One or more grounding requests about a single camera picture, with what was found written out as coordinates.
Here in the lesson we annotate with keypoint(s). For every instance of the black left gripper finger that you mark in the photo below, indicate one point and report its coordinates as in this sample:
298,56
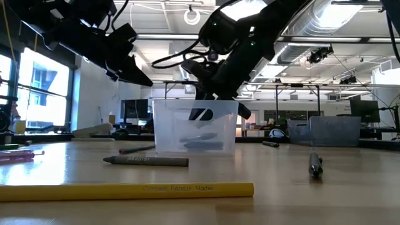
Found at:
137,68
128,73

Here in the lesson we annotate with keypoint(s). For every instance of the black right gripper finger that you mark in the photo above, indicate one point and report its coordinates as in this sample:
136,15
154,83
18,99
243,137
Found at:
244,111
203,111

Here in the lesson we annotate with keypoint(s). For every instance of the green pen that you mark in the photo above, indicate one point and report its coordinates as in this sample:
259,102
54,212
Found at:
200,137

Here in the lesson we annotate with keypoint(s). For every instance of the black pen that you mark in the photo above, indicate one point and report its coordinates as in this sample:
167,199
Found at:
271,144
203,146

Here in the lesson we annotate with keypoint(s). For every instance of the clear narrow plastic bin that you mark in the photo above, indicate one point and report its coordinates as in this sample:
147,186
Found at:
168,131

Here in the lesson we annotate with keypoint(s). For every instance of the dark grey printed crayon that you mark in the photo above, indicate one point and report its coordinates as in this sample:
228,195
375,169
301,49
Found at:
147,161

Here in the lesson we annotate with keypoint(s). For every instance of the dark brown pencil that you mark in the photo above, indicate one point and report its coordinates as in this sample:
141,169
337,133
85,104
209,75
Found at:
137,149

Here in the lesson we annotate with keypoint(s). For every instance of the yellow pencil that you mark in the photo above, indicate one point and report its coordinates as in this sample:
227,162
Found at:
125,191

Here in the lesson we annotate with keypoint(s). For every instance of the pink mechanical pencil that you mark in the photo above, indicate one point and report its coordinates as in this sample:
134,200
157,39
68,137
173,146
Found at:
17,154

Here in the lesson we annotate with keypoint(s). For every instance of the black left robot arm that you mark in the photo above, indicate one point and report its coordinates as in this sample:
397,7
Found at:
62,18

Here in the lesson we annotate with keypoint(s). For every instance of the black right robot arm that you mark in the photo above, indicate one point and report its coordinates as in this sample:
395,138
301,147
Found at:
275,18

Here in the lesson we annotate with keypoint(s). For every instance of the black computer monitor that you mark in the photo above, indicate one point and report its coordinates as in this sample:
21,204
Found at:
136,108
365,111

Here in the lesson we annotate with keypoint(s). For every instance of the grey stapler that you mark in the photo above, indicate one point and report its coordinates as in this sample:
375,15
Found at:
92,129

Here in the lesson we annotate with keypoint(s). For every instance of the smoky grey plastic bin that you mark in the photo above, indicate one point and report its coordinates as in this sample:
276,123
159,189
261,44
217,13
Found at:
328,131

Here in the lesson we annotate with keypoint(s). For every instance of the long ceiling light bar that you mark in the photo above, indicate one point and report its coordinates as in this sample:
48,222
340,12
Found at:
328,39

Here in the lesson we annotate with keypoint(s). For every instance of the yellow cup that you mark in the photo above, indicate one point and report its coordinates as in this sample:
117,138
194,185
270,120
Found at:
20,127

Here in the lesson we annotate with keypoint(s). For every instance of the black dome ceiling camera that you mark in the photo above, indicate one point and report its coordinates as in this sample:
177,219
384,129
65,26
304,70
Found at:
213,56

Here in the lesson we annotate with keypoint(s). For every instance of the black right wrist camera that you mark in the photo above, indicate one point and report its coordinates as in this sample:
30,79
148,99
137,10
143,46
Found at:
200,68

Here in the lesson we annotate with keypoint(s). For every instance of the black ceiling camera cluster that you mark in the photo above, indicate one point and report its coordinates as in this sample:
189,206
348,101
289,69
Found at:
320,54

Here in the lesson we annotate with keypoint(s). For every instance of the silver ventilation duct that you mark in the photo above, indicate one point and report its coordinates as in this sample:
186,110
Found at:
318,18

